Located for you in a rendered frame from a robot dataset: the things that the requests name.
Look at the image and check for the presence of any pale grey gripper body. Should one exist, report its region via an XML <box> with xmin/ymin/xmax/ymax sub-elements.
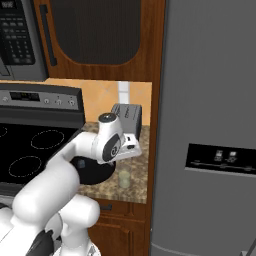
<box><xmin>114</xmin><ymin>145</ymin><xmax>143</xmax><ymax>165</ymax></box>

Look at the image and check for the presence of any glass of lemonade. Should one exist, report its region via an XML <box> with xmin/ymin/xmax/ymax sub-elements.
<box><xmin>118</xmin><ymin>164</ymin><xmax>132</xmax><ymax>189</ymax></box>

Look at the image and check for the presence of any black ice bowl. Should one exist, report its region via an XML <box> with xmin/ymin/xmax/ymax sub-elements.
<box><xmin>69</xmin><ymin>154</ymin><xmax>117</xmax><ymax>186</ymax></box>

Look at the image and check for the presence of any grey fridge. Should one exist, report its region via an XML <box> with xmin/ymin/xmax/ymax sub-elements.
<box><xmin>149</xmin><ymin>0</ymin><xmax>256</xmax><ymax>256</ymax></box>

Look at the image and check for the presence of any silver toaster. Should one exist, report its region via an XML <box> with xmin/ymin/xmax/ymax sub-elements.
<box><xmin>110</xmin><ymin>102</ymin><xmax>144</xmax><ymax>142</ymax></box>

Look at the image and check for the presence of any wooden drawer front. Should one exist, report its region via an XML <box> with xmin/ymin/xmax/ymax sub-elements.
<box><xmin>90</xmin><ymin>197</ymin><xmax>148</xmax><ymax>218</ymax></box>

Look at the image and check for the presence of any wooden lower cupboard door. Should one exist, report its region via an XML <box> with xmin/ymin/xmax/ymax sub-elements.
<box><xmin>87</xmin><ymin>215</ymin><xmax>148</xmax><ymax>256</ymax></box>

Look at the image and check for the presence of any black and silver stove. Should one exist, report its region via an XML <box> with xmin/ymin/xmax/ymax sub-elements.
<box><xmin>0</xmin><ymin>82</ymin><xmax>86</xmax><ymax>201</ymax></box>

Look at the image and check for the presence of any wooden cupboard door, dark panel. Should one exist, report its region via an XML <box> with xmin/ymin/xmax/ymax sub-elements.
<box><xmin>33</xmin><ymin>0</ymin><xmax>167</xmax><ymax>83</ymax></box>

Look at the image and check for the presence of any silver microwave oven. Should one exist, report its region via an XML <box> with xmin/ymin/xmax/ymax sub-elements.
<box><xmin>0</xmin><ymin>0</ymin><xmax>50</xmax><ymax>82</ymax></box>

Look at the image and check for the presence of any black drawer handle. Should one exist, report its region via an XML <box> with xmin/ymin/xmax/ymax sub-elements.
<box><xmin>99</xmin><ymin>203</ymin><xmax>114</xmax><ymax>212</ymax></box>

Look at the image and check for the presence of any white wall outlet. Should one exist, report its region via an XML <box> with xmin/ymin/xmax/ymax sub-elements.
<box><xmin>117</xmin><ymin>80</ymin><xmax>131</xmax><ymax>105</ymax></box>

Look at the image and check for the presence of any black cupboard door handle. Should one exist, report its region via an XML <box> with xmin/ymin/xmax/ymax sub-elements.
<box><xmin>38</xmin><ymin>4</ymin><xmax>58</xmax><ymax>67</ymax></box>

